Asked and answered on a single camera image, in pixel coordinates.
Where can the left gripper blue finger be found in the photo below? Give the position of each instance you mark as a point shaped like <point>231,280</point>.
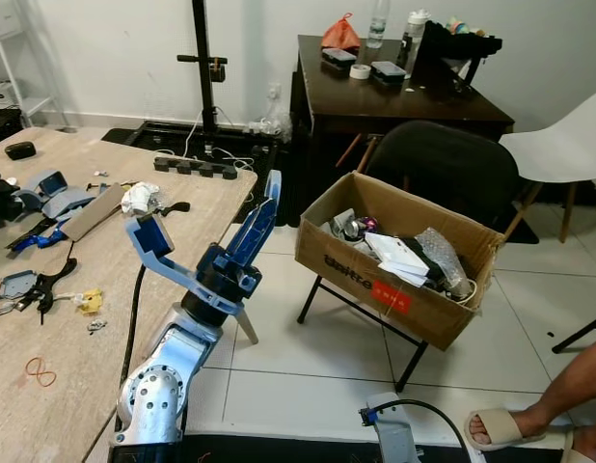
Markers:
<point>248,236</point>
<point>273,193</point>

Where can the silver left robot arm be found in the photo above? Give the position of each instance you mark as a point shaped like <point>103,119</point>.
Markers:
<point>168,378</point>

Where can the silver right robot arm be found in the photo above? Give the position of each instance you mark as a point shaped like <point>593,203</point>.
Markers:
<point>391,432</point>

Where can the brown cardboard box rubbish bin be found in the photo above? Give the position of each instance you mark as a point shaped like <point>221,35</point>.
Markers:
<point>375,282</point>

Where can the grey table leg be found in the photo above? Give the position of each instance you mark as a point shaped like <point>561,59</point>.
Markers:
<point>246,324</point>

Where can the small black tool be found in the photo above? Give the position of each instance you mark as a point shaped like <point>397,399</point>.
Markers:
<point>175,207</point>

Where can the white power plugs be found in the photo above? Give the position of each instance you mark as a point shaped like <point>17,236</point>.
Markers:
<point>273,114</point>

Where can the black power strip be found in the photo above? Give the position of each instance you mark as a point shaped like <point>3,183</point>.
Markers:
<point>197,167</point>

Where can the crumpled white tissue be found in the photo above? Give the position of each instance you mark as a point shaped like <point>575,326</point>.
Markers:
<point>139,198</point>

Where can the black folding stand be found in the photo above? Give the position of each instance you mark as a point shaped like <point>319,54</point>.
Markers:
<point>348,307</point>

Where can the white paper sheet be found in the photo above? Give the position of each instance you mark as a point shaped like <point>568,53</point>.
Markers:
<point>398,257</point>

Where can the yellow crumpled scrap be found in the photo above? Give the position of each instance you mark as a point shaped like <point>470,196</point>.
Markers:
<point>90,301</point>

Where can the black pole stand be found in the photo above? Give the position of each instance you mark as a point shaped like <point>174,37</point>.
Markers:
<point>203,68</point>

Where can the small metal part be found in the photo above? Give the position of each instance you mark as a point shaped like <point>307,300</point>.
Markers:
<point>95,326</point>

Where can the dark wooden desk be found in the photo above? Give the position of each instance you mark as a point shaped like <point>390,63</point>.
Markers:
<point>394,108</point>

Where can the white tape roll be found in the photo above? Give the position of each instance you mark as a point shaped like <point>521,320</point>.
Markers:
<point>360,71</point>

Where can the brown cardboard piece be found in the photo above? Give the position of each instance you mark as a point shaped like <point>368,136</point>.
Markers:
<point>92,212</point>

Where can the black flat case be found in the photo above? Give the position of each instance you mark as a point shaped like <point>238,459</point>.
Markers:
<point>388,71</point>
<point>338,56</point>

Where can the orange plastic bag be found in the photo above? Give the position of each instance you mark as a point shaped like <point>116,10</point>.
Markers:
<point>339,35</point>

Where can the black chair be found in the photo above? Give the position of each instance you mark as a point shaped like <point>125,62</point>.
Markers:
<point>443,164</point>

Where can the black pliers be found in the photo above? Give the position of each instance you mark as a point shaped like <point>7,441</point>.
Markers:
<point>49,284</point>

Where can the blue grey gripper part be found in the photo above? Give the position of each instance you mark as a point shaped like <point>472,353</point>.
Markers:
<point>53,191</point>

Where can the black floor mat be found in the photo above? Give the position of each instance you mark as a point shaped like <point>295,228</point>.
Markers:
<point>308,449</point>

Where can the clear water bottle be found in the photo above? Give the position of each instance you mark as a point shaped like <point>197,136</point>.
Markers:
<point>377,24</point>

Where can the white capped bottle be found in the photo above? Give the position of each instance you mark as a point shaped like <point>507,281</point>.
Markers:
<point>414,37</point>

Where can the red rubber band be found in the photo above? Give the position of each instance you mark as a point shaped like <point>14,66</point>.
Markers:
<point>40,371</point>

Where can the grey plastic part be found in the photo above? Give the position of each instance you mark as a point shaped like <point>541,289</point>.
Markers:
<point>13,285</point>

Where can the black desktop rack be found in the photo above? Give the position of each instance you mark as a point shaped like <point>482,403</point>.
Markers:
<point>454,53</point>

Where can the black device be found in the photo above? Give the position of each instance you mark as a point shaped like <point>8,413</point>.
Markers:
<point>1,198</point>

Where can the small black oval case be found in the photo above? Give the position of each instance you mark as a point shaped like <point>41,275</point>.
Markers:
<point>20,150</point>

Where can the black furniture leg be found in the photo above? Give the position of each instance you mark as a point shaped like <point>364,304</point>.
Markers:
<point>580,333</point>

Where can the person's bare leg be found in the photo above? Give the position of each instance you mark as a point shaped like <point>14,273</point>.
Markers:
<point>568,386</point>

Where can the white plastic chair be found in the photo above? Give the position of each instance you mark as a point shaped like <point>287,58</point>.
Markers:
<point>560,145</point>

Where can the white shelf rack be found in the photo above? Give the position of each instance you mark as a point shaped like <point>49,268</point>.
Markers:
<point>11,58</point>

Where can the beige sandal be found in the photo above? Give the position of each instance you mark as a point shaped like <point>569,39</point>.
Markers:
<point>501,431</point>
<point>580,449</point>

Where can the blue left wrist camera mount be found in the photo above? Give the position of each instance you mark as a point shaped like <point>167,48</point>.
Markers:
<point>151,239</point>

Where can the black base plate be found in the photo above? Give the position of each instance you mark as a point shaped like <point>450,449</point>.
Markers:
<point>144,135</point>

